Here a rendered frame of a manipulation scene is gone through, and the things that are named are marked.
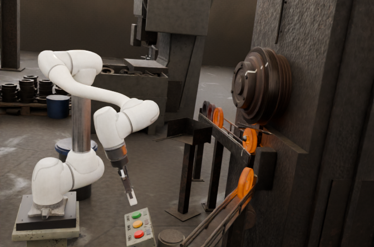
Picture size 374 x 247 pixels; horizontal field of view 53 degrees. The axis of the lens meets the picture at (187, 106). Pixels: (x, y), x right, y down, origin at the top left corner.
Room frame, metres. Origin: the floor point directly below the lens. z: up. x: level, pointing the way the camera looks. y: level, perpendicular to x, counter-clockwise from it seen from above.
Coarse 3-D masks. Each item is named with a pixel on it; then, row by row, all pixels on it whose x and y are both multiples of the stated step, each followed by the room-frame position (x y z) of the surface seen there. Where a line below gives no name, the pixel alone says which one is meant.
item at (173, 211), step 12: (168, 120) 2.70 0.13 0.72; (180, 120) 2.79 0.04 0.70; (192, 120) 2.81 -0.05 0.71; (168, 132) 2.70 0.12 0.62; (180, 132) 2.80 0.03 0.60; (192, 132) 2.80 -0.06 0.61; (204, 132) 2.61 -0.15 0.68; (192, 144) 2.52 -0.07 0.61; (192, 156) 2.65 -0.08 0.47; (192, 168) 2.66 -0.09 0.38; (180, 192) 2.66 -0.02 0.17; (180, 204) 2.65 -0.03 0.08; (180, 216) 2.59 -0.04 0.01; (192, 216) 2.61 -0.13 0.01
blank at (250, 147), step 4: (248, 128) 2.27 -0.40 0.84; (244, 132) 2.31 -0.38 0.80; (248, 132) 2.26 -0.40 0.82; (252, 132) 2.22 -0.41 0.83; (252, 136) 2.20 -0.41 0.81; (256, 136) 2.21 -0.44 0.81; (252, 140) 2.19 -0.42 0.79; (256, 140) 2.20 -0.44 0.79; (244, 144) 2.29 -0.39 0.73; (248, 144) 2.28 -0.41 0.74; (252, 144) 2.19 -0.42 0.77; (256, 144) 2.19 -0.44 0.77; (248, 148) 2.23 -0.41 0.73; (252, 148) 2.19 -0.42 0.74
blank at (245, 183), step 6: (246, 168) 1.75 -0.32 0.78; (246, 174) 1.71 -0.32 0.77; (252, 174) 1.78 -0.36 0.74; (240, 180) 1.69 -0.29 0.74; (246, 180) 1.69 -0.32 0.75; (252, 180) 1.80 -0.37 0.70; (240, 186) 1.68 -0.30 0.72; (246, 186) 1.71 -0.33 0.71; (240, 192) 1.68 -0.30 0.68; (246, 192) 1.72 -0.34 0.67
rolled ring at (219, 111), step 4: (216, 108) 2.98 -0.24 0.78; (220, 108) 2.95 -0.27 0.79; (216, 112) 3.01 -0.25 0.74; (220, 112) 2.90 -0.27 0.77; (216, 116) 3.03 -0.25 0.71; (220, 116) 2.88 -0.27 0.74; (216, 120) 3.02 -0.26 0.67; (220, 120) 2.88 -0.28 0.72; (216, 124) 2.99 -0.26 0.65; (220, 124) 2.88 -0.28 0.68; (220, 128) 2.90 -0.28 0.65
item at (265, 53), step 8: (256, 48) 2.28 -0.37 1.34; (264, 56) 2.15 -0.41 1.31; (272, 56) 2.16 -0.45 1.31; (272, 64) 2.11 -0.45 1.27; (272, 72) 2.07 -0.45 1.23; (272, 80) 2.06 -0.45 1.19; (272, 88) 2.05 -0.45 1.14; (272, 96) 2.05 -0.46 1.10; (264, 104) 2.05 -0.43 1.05; (272, 104) 2.06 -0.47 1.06; (264, 112) 2.06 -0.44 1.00; (272, 112) 2.08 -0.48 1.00; (248, 120) 2.24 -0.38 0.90; (256, 120) 2.13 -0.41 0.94; (264, 120) 2.13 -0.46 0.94
